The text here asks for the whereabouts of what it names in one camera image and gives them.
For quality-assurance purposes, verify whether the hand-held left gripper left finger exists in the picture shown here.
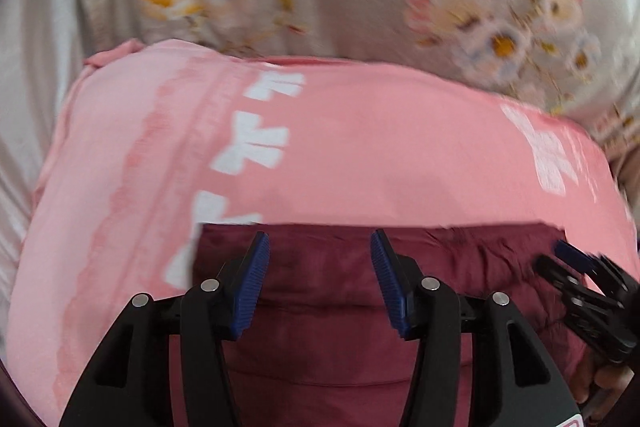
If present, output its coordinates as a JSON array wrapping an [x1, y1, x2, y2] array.
[[59, 230, 271, 427]]

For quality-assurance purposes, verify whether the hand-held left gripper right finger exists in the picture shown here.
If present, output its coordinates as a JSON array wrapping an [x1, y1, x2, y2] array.
[[369, 229, 589, 427]]

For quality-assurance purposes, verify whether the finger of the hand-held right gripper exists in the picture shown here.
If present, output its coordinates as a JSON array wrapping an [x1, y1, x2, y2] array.
[[534, 255, 584, 296], [554, 240, 609, 281]]

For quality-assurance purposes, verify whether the maroon puffer jacket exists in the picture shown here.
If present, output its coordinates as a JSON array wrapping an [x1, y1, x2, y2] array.
[[170, 221, 592, 427]]

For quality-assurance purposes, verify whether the person's right hand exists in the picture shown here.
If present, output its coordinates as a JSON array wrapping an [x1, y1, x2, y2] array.
[[572, 349, 634, 414]]

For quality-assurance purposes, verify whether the pink printed blanket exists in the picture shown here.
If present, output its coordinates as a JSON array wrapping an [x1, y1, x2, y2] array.
[[6, 38, 637, 427]]

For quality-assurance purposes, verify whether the white satin curtain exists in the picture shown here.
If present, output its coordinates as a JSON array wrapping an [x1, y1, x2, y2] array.
[[0, 0, 88, 308]]

